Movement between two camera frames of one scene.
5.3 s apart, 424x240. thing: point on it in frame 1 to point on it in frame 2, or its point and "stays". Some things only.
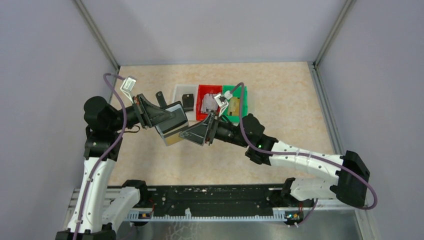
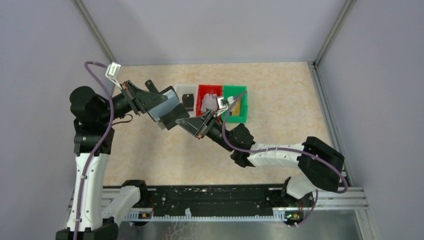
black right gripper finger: [197, 134] to [192, 125]
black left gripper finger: [158, 115] to [149, 100]
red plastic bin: [202, 90] stays
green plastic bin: [236, 93] stays
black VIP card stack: [188, 102] stays
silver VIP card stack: [209, 103] stays
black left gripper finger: [150, 106] to [142, 92]
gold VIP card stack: [233, 109] stays
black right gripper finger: [208, 120] stays
